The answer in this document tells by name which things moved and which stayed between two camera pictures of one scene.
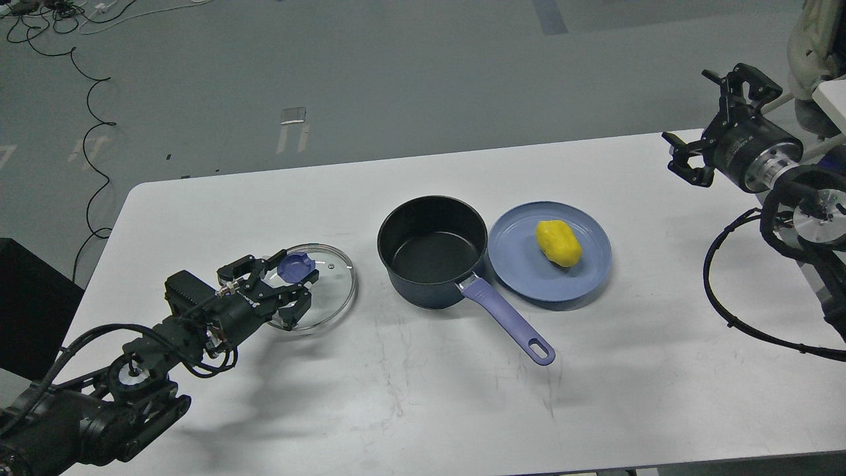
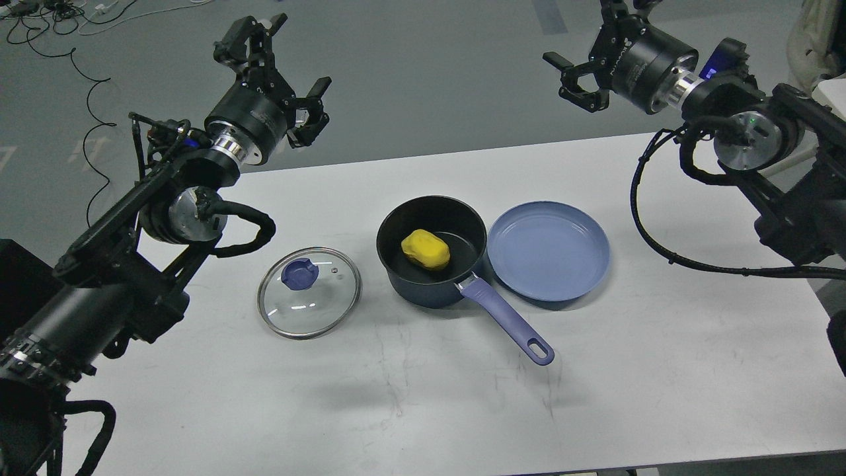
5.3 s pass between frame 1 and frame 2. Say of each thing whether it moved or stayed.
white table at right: stayed
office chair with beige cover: stayed
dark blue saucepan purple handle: stayed
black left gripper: moved
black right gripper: moved
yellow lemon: moved
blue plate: stayed
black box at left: stayed
